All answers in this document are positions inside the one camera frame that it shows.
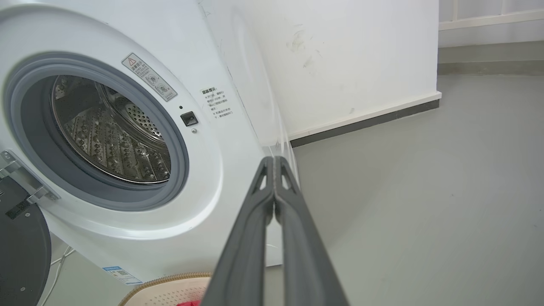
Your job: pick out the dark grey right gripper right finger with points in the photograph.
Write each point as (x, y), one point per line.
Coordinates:
(306, 263)

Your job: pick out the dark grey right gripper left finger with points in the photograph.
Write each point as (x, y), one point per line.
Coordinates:
(246, 255)

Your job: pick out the red clothing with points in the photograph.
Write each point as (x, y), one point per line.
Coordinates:
(189, 303)

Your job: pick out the cream perforated laundry basket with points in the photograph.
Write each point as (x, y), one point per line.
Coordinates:
(170, 291)

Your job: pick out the stainless steel washing machine drum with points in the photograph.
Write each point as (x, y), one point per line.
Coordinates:
(110, 136)

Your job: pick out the washing machine door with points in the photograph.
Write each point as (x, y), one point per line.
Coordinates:
(23, 250)

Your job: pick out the blue energy label sticker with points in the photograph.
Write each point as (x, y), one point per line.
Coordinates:
(122, 275)

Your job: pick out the black door latch socket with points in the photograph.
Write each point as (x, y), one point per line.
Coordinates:
(189, 118)

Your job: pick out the white text sticker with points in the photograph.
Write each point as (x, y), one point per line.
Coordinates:
(217, 103)

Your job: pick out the white and dark baseboard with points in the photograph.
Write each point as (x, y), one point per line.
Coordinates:
(365, 119)

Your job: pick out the grey warning sticker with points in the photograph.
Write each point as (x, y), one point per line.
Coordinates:
(149, 76)

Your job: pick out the white front-load washing machine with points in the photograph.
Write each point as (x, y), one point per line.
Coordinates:
(238, 51)

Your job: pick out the metal door hinge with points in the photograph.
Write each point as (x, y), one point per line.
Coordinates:
(23, 178)

